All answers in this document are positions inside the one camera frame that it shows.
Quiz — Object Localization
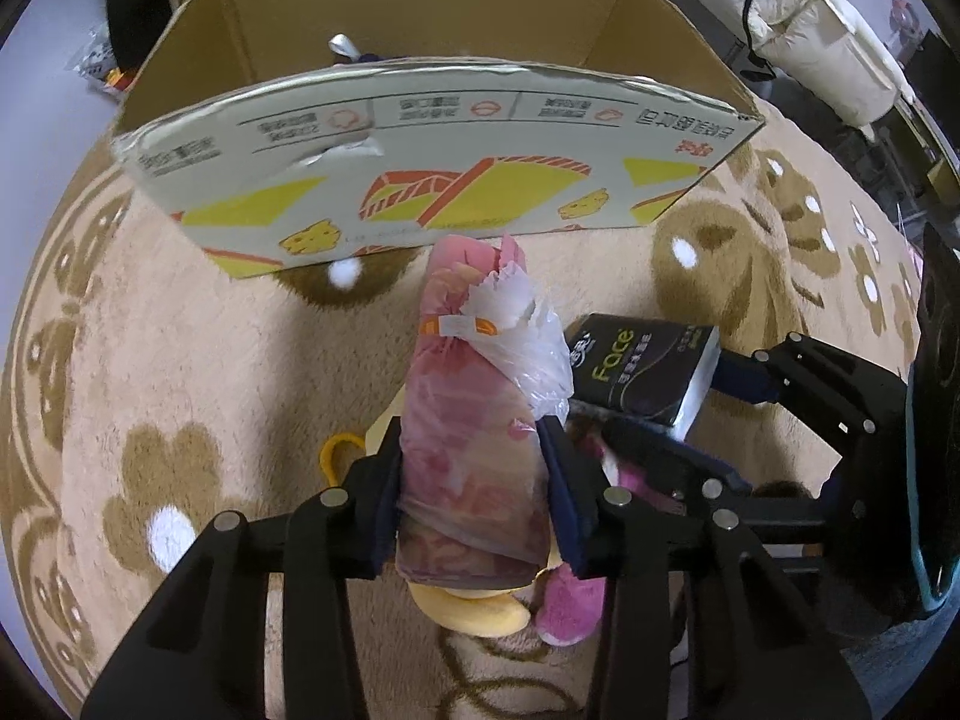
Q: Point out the pink plush toy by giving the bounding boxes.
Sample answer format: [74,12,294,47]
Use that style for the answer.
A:
[534,422,685,647]

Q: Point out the beige patterned plush blanket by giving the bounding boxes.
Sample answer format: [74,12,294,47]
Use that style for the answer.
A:
[2,106,958,715]

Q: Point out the yellow plush toy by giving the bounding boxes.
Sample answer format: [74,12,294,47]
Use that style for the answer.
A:
[317,403,530,639]

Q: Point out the pink bagged cloth bundle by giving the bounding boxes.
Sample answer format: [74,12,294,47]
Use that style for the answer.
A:
[397,236,573,590]

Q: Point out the black face tissue pack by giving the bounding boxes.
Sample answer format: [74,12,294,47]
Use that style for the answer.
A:
[569,314,721,440]

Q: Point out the open cardboard box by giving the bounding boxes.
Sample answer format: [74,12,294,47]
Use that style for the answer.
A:
[110,0,763,278]

